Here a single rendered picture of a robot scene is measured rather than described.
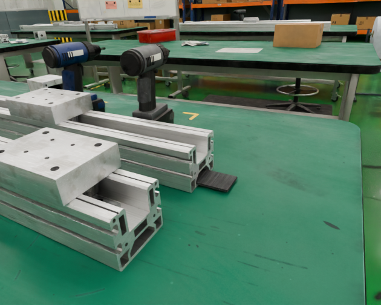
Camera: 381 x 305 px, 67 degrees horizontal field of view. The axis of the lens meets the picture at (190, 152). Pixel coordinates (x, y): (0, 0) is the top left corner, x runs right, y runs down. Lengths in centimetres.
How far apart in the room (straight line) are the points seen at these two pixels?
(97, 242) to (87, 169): 10
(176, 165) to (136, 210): 12
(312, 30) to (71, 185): 208
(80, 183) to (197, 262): 18
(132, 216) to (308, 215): 27
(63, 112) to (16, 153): 24
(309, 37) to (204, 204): 193
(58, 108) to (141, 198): 34
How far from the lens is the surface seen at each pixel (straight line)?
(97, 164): 41
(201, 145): 55
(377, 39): 381
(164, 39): 291
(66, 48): 90
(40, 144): 48
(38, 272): 45
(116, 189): 43
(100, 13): 419
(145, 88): 72
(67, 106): 69
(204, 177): 55
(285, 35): 234
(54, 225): 46
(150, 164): 54
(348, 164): 67
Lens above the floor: 108
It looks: 27 degrees down
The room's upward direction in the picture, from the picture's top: 3 degrees counter-clockwise
